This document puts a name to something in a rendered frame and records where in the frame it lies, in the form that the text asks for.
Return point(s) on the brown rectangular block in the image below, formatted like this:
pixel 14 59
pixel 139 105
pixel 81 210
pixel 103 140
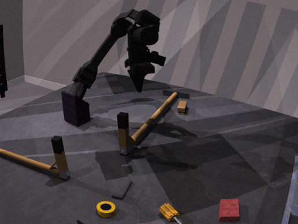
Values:
pixel 181 108

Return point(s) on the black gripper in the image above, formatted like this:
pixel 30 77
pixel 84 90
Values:
pixel 138 65

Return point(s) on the red block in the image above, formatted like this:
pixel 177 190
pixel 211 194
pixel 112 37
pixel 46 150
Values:
pixel 229 210

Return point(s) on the yellow ring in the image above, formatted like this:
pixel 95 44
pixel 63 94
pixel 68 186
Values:
pixel 106 209

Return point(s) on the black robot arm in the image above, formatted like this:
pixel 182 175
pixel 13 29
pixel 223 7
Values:
pixel 146 33

